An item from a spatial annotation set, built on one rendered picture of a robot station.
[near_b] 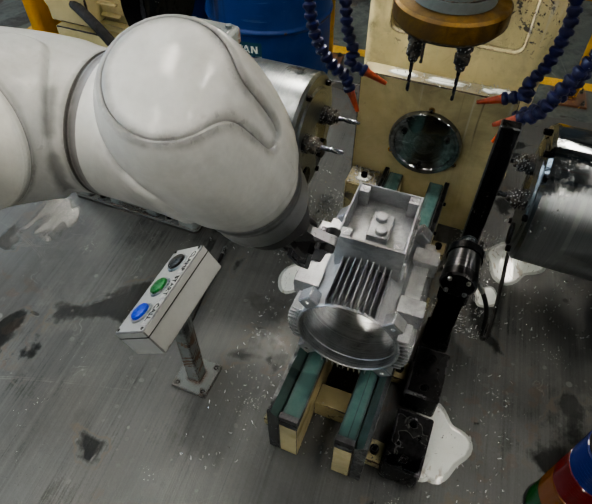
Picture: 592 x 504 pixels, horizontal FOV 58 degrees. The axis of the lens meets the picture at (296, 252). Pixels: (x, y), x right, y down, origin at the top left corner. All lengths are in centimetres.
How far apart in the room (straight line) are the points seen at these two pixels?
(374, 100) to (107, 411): 78
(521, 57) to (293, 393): 76
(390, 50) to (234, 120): 93
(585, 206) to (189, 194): 73
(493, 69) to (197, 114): 95
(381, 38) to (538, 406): 78
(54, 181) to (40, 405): 74
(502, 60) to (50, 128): 94
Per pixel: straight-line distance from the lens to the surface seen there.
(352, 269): 77
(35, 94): 37
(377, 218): 80
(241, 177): 31
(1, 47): 39
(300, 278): 79
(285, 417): 84
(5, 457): 107
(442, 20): 86
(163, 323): 77
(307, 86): 101
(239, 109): 29
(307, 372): 88
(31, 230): 137
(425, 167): 117
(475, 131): 111
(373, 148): 119
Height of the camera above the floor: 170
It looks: 49 degrees down
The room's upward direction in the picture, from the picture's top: straight up
